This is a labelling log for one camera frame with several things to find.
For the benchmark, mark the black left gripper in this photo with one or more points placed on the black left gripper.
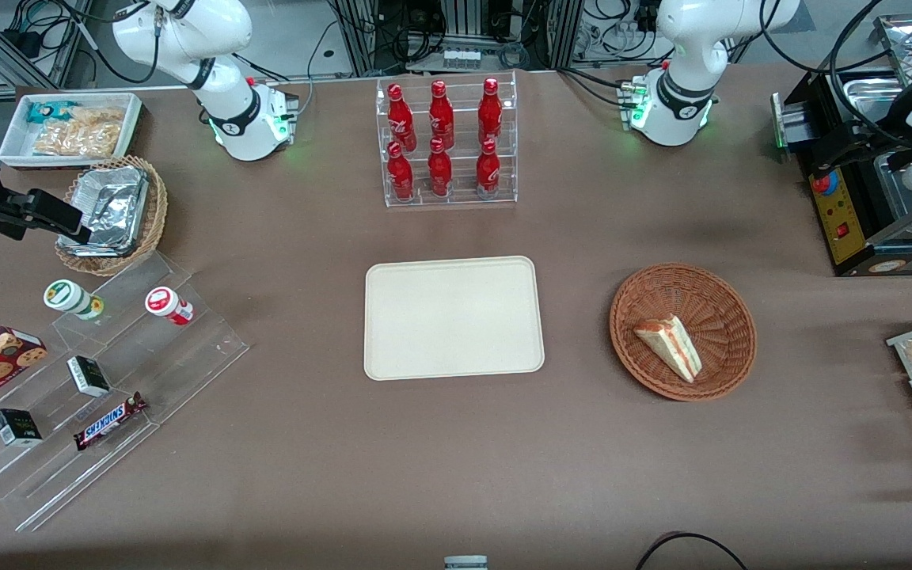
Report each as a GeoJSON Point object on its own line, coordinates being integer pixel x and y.
{"type": "Point", "coordinates": [893, 117]}

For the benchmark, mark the triangular sandwich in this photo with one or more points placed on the triangular sandwich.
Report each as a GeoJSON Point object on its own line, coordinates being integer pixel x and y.
{"type": "Point", "coordinates": [671, 344]}

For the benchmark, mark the clear acrylic stepped shelf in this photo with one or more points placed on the clear acrylic stepped shelf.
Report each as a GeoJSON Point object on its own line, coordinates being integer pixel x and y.
{"type": "Point", "coordinates": [179, 360]}

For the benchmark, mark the aluminium profile frame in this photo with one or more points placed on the aluminium profile frame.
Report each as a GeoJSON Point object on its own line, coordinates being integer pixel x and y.
{"type": "Point", "coordinates": [361, 36]}

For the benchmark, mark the Snickers chocolate bar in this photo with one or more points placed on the Snickers chocolate bar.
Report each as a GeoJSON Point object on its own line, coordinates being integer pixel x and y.
{"type": "Point", "coordinates": [108, 422]}

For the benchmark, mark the brown round wicker basket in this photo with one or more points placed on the brown round wicker basket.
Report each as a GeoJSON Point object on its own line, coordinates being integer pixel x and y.
{"type": "Point", "coordinates": [709, 297]}

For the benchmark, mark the small black box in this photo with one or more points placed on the small black box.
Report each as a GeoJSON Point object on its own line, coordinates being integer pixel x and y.
{"type": "Point", "coordinates": [88, 376]}
{"type": "Point", "coordinates": [17, 427]}

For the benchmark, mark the clear bag of chips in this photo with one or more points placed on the clear bag of chips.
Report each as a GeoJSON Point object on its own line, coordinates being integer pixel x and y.
{"type": "Point", "coordinates": [76, 141]}
{"type": "Point", "coordinates": [100, 115]}

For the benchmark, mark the green lidded white cup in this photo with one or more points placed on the green lidded white cup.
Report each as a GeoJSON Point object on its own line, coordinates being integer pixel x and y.
{"type": "Point", "coordinates": [66, 297]}

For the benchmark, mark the black tray sealing machine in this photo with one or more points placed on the black tray sealing machine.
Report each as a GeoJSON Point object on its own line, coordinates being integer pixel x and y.
{"type": "Point", "coordinates": [844, 226]}

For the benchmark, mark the light tan wicker basket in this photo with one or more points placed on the light tan wicker basket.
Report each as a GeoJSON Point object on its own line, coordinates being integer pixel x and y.
{"type": "Point", "coordinates": [157, 210]}

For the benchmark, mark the stack of foil containers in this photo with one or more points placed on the stack of foil containers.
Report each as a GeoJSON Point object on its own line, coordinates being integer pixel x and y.
{"type": "Point", "coordinates": [112, 210]}

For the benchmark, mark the red lidded white cup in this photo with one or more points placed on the red lidded white cup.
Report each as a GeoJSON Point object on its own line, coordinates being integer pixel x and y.
{"type": "Point", "coordinates": [165, 303]}

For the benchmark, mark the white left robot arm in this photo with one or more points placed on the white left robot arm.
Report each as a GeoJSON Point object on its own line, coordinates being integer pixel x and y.
{"type": "Point", "coordinates": [682, 95]}

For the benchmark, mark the white rectangular snack bin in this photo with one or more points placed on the white rectangular snack bin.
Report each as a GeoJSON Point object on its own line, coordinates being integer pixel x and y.
{"type": "Point", "coordinates": [17, 142]}

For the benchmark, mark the grey device at table edge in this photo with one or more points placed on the grey device at table edge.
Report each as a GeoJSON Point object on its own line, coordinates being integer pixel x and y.
{"type": "Point", "coordinates": [465, 563]}

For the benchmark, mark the cream rectangular serving tray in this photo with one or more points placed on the cream rectangular serving tray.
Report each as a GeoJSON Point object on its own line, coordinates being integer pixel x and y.
{"type": "Point", "coordinates": [454, 318]}

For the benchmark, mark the red soda bottle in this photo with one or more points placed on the red soda bottle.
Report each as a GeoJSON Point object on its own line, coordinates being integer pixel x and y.
{"type": "Point", "coordinates": [400, 176]}
{"type": "Point", "coordinates": [490, 112]}
{"type": "Point", "coordinates": [488, 171]}
{"type": "Point", "coordinates": [439, 172]}
{"type": "Point", "coordinates": [400, 117]}
{"type": "Point", "coordinates": [441, 117]}

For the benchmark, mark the clear acrylic bottle rack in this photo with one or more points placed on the clear acrylic bottle rack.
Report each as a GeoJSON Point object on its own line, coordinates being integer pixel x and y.
{"type": "Point", "coordinates": [460, 194]}

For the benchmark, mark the teal snack packet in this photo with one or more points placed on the teal snack packet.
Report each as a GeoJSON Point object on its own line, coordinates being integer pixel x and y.
{"type": "Point", "coordinates": [46, 111]}

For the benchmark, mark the white power strip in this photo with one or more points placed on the white power strip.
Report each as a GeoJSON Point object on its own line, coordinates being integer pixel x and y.
{"type": "Point", "coordinates": [461, 58]}

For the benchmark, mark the shiny metal tray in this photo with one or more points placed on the shiny metal tray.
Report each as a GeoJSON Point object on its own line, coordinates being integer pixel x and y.
{"type": "Point", "coordinates": [899, 39]}

